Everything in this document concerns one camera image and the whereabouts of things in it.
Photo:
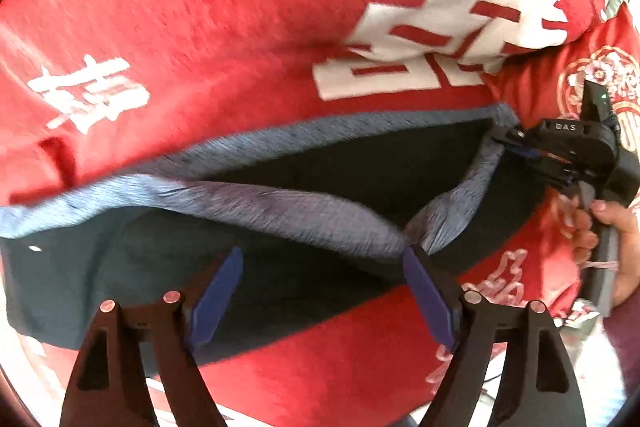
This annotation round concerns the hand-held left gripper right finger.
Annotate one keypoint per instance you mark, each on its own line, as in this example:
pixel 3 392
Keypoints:
pixel 427 302

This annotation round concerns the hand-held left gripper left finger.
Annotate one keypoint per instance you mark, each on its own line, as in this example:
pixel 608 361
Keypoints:
pixel 216 297

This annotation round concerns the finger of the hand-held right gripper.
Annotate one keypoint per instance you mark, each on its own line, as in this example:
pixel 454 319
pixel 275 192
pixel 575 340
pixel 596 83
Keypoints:
pixel 555 172
pixel 510 138

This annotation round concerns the dark pants with grey waistband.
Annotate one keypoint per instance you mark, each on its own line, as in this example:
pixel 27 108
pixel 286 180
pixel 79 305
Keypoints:
pixel 300 217

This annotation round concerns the person's right hand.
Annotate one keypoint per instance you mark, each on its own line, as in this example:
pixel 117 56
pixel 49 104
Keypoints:
pixel 630 247

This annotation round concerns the red cloth with gold emblem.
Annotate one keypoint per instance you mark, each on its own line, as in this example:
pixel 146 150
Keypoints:
pixel 540 92

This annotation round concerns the person's maroon clothing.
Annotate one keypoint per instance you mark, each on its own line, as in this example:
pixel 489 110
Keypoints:
pixel 627 342

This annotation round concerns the red printed blanket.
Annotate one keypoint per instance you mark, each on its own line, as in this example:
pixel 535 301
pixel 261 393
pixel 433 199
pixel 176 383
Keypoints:
pixel 200 32

